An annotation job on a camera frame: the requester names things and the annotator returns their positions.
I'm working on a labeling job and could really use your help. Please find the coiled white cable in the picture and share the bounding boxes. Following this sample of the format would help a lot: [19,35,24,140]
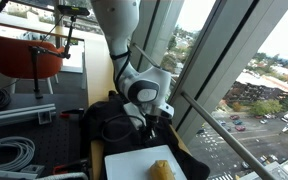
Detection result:
[0,123,36,173]

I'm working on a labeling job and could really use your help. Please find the black stereo camera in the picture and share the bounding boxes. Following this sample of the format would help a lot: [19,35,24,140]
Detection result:
[57,5,90,16]

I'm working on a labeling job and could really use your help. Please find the white rectangular board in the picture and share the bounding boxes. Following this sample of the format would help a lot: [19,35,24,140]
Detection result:
[104,145,187,180]

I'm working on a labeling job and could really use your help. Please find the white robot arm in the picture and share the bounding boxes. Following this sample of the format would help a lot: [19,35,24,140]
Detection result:
[90,0,174,138]

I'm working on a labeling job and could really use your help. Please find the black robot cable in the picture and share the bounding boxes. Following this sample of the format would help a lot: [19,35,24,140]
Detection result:
[100,49,147,143]

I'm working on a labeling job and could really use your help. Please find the black zip-up jumper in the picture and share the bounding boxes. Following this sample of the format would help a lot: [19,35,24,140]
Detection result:
[80,91,210,180]

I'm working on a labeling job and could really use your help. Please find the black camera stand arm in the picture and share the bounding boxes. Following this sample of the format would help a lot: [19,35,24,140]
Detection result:
[29,15,77,99]

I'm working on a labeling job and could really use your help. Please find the metal window handrail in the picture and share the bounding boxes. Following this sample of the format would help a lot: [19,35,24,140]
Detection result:
[130,42,272,180]

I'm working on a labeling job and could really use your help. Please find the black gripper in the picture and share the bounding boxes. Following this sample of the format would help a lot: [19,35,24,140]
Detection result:
[143,114,160,138]

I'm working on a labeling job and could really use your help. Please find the black perforated breadboard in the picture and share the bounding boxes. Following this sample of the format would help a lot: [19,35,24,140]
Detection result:
[0,94,88,176]

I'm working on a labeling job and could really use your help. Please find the aluminium extrusion rail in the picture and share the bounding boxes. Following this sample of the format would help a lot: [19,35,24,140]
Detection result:
[0,104,56,127]

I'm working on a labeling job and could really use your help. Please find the orange chair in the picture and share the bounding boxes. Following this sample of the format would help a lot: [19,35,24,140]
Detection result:
[0,33,66,95]

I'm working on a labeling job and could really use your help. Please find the orange-handled black clamp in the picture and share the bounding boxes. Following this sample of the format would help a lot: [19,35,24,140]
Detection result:
[52,159,89,175]
[60,108,84,119]

